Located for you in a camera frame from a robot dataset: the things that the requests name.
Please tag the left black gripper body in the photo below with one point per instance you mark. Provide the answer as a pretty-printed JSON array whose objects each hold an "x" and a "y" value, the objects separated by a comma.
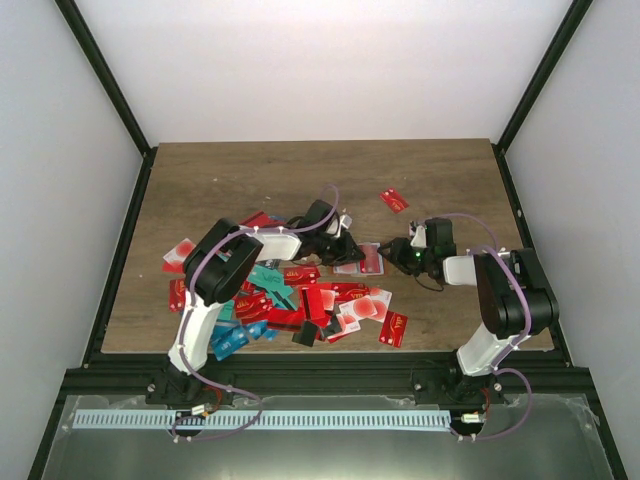
[{"x": 331, "y": 253}]

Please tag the light blue slotted strip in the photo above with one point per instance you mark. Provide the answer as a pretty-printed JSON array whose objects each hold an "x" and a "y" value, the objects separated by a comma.
[{"x": 226, "y": 420}]

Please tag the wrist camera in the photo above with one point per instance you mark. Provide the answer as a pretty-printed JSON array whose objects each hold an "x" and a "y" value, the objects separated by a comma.
[
  {"x": 342, "y": 223},
  {"x": 417, "y": 233}
]

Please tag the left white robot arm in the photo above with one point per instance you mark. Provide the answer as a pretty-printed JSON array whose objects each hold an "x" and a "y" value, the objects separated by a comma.
[{"x": 223, "y": 259}]

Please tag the white red circle card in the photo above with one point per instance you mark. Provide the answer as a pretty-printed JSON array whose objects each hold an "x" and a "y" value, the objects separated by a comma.
[{"x": 373, "y": 306}]

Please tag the red gold card upper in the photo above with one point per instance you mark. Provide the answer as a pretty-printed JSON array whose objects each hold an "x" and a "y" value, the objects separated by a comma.
[{"x": 301, "y": 275}]

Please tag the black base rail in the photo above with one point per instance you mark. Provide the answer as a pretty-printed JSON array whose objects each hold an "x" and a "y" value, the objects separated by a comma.
[{"x": 428, "y": 377}]

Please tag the blue card front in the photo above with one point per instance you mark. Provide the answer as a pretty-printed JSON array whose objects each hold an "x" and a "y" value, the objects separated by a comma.
[{"x": 228, "y": 337}]

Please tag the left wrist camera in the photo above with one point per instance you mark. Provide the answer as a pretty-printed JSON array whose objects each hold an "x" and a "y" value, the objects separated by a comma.
[{"x": 342, "y": 223}]

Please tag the teal VIP card centre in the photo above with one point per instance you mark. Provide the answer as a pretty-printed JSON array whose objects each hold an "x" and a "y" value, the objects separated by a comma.
[{"x": 271, "y": 281}]

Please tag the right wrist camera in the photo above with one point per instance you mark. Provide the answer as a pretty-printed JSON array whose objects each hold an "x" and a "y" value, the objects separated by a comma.
[{"x": 417, "y": 233}]

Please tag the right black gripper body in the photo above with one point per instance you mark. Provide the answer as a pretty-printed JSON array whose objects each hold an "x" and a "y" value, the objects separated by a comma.
[{"x": 411, "y": 263}]

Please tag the white red card left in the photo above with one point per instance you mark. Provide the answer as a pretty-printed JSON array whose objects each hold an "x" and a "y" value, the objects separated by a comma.
[{"x": 173, "y": 260}]

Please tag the lone red card far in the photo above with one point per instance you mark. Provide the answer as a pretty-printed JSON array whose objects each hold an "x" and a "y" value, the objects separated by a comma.
[{"x": 394, "y": 200}]

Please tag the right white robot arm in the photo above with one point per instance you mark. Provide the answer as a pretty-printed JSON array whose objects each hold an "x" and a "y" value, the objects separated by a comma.
[{"x": 516, "y": 300}]

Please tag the red gold VIP card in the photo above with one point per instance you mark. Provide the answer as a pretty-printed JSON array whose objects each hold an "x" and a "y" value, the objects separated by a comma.
[{"x": 252, "y": 306}]

